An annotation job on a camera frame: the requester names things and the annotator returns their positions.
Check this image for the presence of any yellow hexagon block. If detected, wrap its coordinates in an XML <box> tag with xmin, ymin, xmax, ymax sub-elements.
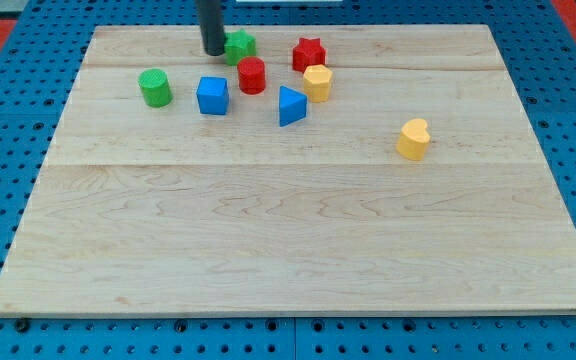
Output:
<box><xmin>303</xmin><ymin>65</ymin><xmax>333</xmax><ymax>103</ymax></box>

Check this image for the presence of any red star block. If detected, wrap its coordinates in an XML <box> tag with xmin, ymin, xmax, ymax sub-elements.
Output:
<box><xmin>292</xmin><ymin>38</ymin><xmax>327</xmax><ymax>73</ymax></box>

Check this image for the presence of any yellow heart block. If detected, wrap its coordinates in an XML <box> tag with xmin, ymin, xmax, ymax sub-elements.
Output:
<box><xmin>395</xmin><ymin>118</ymin><xmax>431</xmax><ymax>161</ymax></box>

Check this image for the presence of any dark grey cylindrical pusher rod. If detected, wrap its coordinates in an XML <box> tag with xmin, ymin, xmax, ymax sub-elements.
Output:
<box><xmin>195</xmin><ymin>0</ymin><xmax>226</xmax><ymax>56</ymax></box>

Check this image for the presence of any blue cube block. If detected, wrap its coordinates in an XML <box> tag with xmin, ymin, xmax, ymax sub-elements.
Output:
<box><xmin>196</xmin><ymin>77</ymin><xmax>230</xmax><ymax>115</ymax></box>

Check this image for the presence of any green cylinder block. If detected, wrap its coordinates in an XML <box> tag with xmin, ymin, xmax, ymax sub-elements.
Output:
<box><xmin>137</xmin><ymin>68</ymin><xmax>173</xmax><ymax>108</ymax></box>

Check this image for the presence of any red cylinder block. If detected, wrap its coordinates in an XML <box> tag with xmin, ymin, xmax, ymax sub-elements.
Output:
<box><xmin>237</xmin><ymin>56</ymin><xmax>266</xmax><ymax>95</ymax></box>

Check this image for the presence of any green star block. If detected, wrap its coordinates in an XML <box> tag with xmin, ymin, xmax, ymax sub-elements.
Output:
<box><xmin>224</xmin><ymin>29</ymin><xmax>256</xmax><ymax>66</ymax></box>

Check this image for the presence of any light wooden board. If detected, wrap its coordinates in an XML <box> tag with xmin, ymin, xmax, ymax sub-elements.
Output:
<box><xmin>0</xmin><ymin>24</ymin><xmax>576</xmax><ymax>319</ymax></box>

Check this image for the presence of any blue triangle block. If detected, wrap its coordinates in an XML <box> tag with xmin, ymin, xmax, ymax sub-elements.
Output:
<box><xmin>279</xmin><ymin>86</ymin><xmax>308</xmax><ymax>127</ymax></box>

